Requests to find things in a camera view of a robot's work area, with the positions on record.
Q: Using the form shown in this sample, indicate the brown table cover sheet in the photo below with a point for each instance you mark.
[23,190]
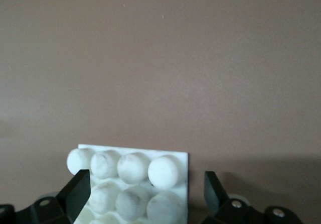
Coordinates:
[150,58]

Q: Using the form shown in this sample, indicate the white studded base plate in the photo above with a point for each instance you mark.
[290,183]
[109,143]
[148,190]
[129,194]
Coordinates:
[160,173]

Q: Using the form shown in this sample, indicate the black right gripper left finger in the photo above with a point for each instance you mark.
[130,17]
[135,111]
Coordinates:
[75,196]

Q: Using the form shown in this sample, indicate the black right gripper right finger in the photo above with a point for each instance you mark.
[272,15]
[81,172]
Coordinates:
[213,196]

